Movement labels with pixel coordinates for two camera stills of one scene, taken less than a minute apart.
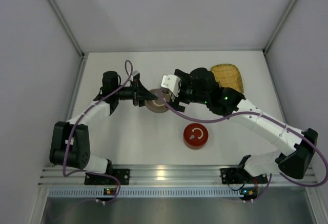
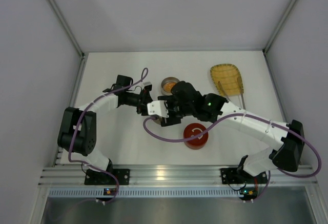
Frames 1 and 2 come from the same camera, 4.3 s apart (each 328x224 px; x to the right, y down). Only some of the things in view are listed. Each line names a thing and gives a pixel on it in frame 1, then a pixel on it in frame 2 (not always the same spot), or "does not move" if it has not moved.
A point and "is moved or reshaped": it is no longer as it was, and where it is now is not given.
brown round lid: (157, 105) is moved or reshaped
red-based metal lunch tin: (195, 147) does not move
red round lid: (196, 134) does not move
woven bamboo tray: (228, 76) does not move
